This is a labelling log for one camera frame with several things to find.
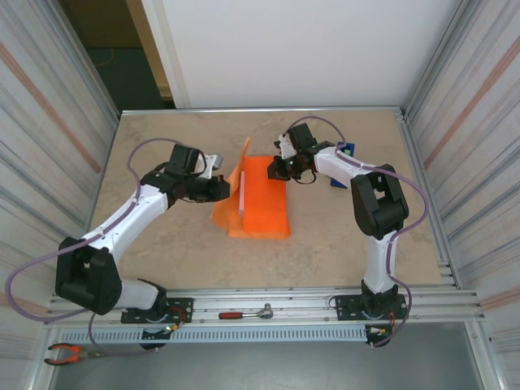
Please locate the pink gift box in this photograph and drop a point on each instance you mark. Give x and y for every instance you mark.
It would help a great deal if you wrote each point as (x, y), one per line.
(242, 195)

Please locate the orange wrapping paper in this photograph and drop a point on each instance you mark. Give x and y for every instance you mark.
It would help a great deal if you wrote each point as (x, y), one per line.
(266, 203)

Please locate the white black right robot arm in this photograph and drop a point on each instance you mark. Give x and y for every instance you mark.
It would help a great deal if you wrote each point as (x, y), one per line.
(380, 203)

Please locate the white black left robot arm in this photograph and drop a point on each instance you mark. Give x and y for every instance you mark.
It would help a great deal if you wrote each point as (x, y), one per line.
(122, 219)

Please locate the blue tape dispenser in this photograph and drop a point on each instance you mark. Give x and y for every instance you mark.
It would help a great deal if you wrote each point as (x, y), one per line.
(349, 148)

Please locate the corrugated translucent side panel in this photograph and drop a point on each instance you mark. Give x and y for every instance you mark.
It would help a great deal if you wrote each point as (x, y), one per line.
(40, 162)
(487, 162)

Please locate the black connector module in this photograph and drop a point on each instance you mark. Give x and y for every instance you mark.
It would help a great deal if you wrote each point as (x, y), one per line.
(373, 333)
(152, 335)

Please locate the white door frame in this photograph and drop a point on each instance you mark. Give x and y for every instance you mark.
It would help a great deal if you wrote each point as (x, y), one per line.
(164, 48)

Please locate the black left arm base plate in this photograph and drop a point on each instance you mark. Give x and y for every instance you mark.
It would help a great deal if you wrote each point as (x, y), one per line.
(183, 302)

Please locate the aluminium table frame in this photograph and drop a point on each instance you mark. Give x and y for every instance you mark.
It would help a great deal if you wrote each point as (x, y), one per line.
(284, 298)

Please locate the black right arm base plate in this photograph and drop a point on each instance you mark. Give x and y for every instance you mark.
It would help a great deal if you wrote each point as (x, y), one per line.
(345, 302)

